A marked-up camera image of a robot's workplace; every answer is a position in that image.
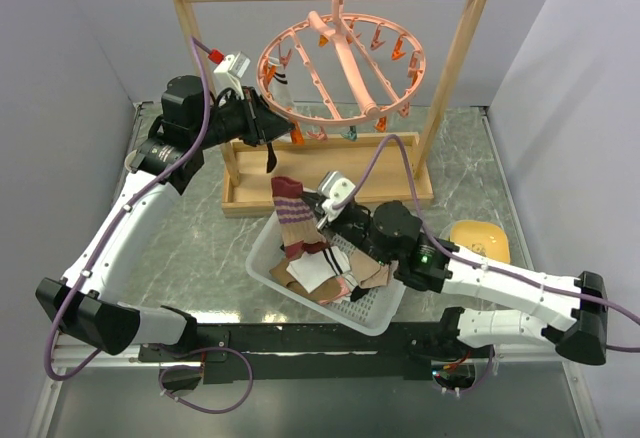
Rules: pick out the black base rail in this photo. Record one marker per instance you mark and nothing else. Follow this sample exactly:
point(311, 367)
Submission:
point(226, 353)

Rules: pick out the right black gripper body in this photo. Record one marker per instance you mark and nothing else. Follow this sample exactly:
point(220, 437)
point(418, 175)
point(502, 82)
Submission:
point(354, 226)

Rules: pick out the aluminium frame rail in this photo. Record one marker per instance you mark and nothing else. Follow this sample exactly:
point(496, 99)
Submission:
point(430, 340)

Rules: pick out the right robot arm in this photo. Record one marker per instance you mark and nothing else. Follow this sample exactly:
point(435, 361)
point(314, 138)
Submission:
point(565, 313)

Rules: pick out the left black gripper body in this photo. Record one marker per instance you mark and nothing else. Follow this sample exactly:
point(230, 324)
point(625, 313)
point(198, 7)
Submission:
point(236, 120)

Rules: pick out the white plastic basket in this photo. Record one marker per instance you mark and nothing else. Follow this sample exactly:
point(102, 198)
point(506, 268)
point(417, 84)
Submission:
point(371, 315)

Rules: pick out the pink round clip hanger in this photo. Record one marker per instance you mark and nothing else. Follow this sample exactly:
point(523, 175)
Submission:
point(354, 37)

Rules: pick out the beige purple striped sock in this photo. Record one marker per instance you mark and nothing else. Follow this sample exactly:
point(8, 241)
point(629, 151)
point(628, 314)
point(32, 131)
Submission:
point(296, 219)

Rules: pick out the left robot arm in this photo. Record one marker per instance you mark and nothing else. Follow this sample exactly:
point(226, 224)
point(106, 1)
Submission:
point(86, 303)

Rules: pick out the yellow bowl on plate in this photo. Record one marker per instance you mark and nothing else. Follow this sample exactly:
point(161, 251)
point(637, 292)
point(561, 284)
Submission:
point(483, 238)

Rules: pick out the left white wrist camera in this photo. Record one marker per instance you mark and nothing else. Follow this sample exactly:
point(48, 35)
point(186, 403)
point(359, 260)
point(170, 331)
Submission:
point(229, 73)

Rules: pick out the wooden hanger rack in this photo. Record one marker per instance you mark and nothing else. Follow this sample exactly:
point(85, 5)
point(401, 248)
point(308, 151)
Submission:
point(245, 190)

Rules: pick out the pile of socks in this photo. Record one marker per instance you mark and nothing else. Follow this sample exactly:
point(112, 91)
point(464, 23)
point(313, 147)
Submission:
point(366, 274)

